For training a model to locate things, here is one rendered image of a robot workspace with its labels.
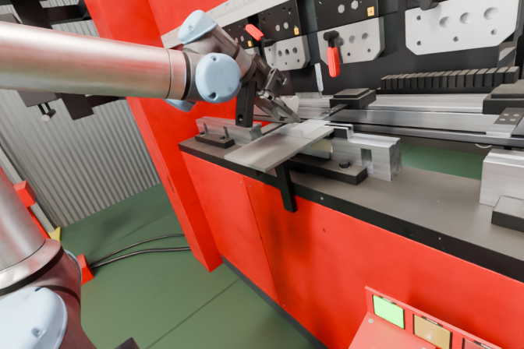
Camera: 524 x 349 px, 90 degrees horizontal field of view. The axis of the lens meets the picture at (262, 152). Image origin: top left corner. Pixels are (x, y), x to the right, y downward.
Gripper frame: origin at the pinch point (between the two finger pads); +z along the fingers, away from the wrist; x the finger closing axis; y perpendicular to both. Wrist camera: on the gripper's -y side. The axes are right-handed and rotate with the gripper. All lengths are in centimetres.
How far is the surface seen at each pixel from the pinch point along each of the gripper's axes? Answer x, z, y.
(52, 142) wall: 273, -24, -57
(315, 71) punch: -4.4, -2.6, 14.3
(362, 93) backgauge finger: -3.6, 22.2, 24.0
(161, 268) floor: 119, 58, -94
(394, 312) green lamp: -38.3, 4.5, -30.3
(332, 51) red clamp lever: -15.7, -10.8, 12.3
